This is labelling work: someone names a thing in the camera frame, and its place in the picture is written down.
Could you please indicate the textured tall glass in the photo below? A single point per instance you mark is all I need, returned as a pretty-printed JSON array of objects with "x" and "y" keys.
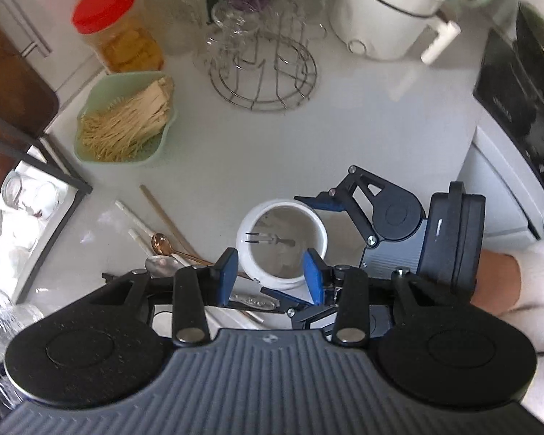
[{"x": 9, "y": 321}]

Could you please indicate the black chopstick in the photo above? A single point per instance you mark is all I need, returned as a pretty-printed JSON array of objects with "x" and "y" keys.
[{"x": 111, "y": 276}]

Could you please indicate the white drying tray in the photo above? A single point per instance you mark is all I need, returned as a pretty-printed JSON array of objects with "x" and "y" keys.
[{"x": 31, "y": 165}]

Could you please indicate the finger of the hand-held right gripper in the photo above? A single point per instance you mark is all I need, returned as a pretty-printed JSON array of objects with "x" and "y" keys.
[
  {"x": 322, "y": 203},
  {"x": 299, "y": 312}
]

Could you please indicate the white chopstick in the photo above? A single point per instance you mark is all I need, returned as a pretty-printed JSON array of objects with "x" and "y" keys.
[
  {"x": 138, "y": 241},
  {"x": 136, "y": 222}
]

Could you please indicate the black induction cooktop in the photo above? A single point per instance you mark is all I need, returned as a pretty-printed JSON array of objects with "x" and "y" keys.
[{"x": 503, "y": 99}]

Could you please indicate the enoki mushroom bunch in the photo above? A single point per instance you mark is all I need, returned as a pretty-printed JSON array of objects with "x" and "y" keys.
[{"x": 127, "y": 122}]

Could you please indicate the copper spoon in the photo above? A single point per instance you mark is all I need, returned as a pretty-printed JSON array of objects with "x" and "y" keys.
[{"x": 159, "y": 242}]

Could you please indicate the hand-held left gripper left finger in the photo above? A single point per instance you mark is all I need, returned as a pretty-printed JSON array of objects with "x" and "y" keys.
[{"x": 226, "y": 276}]

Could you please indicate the tan wooden chopstick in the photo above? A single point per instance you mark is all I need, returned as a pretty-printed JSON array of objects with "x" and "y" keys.
[{"x": 163, "y": 217}]

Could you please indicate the brown wooden cutting board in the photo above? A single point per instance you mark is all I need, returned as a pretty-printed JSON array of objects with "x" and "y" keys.
[{"x": 9, "y": 77}]

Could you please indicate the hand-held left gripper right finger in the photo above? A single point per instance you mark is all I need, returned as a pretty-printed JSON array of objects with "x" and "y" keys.
[{"x": 315, "y": 281}]

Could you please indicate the white rice cooker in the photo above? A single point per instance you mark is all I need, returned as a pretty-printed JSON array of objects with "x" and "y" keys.
[{"x": 381, "y": 22}]

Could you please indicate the silver metal spoon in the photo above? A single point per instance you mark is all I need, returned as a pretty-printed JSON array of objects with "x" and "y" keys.
[{"x": 161, "y": 265}]

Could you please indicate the green plastic basket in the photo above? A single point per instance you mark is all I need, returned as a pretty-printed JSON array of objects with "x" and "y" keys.
[{"x": 158, "y": 147}]

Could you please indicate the small metal fork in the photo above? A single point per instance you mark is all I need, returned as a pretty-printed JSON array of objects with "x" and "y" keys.
[{"x": 276, "y": 239}]

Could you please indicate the tall clear glass jar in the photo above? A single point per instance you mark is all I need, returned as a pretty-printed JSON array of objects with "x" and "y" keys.
[{"x": 181, "y": 18}]

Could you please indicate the white ceramic mug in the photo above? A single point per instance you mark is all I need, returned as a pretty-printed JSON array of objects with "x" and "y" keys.
[{"x": 245, "y": 244}]

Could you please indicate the black-frame tray of glasses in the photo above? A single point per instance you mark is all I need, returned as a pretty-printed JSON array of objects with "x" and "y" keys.
[{"x": 59, "y": 165}]

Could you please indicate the metal wok with lid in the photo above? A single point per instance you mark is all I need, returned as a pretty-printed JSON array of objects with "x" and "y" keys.
[{"x": 539, "y": 54}]

